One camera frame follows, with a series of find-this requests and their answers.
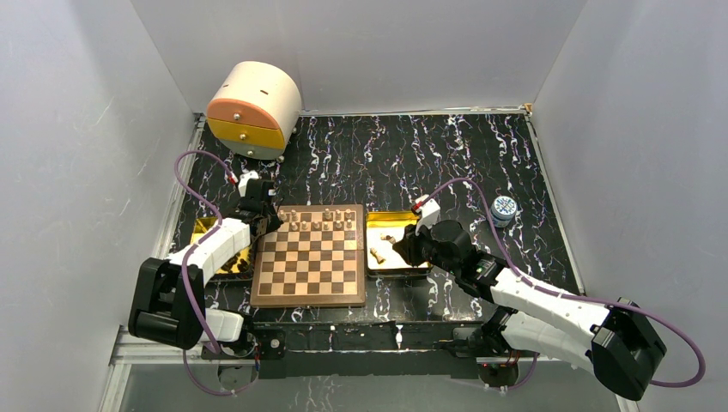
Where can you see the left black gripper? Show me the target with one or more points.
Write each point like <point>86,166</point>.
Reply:
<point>275,221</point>

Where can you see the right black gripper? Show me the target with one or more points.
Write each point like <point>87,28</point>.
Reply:
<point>409,245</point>

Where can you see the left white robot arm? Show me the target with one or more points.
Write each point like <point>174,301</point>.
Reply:
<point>168,304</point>

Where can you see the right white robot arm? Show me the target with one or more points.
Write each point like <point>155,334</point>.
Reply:
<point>615,342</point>

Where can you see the gold tin with dark pieces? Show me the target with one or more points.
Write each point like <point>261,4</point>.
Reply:
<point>238,266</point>

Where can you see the gold tin with light pieces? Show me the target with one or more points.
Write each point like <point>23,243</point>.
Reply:
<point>394,267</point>

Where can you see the light pawn in tin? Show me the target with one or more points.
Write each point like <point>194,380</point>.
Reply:
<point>389,238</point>

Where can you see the small blue white jar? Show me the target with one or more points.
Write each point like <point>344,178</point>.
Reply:
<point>503,210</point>

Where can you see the wooden chessboard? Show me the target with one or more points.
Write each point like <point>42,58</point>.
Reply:
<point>311,268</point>

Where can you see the round cream drawer box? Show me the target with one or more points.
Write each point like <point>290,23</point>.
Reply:
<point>255,111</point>

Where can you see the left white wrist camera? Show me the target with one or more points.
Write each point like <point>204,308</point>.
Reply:
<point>241,182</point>

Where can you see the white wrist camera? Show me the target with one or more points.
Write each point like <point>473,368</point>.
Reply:
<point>241,182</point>
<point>427,211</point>

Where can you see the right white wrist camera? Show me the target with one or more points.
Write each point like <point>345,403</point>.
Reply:
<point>427,211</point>

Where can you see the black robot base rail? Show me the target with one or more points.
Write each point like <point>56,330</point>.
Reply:
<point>456,350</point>

